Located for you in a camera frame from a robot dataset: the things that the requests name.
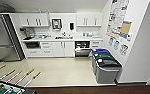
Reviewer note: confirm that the stainless steel dishwasher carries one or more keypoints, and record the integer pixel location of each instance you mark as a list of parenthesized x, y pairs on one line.
[(81, 50)]

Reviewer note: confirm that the white base cabinet door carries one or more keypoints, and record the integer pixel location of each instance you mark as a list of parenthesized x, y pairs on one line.
[(69, 49), (57, 49)]

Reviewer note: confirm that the chrome sink faucet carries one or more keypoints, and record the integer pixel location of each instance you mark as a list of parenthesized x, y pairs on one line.
[(64, 33)]

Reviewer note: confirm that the steel paper towel dispenser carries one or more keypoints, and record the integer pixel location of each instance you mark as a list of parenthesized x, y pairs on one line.
[(56, 23)]

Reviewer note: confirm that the green lidded waste bin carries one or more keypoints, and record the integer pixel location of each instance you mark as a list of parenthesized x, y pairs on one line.
[(104, 57)]

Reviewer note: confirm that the dish rack with dishes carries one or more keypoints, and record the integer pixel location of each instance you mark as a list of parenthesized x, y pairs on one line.
[(41, 36)]

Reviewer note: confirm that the grey trash bin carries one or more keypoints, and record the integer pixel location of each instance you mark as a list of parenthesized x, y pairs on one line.
[(107, 73)]

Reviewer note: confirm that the black built-in microwave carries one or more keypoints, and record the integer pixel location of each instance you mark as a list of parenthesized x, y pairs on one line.
[(33, 45)]

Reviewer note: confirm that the blue bottle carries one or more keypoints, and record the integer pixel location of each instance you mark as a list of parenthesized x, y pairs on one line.
[(40, 11)]

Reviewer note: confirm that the stainless steel refrigerator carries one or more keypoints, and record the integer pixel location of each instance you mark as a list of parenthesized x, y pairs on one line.
[(6, 40)]

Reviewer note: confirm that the green foosball table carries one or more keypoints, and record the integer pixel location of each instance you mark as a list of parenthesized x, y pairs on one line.
[(11, 80)]

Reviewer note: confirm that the white wall cabinet door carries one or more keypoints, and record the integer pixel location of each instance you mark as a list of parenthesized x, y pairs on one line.
[(98, 19), (43, 20), (89, 19), (23, 20), (80, 19), (32, 20)]

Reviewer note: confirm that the colourful wall poster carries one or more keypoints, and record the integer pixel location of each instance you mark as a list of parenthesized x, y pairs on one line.
[(117, 16)]

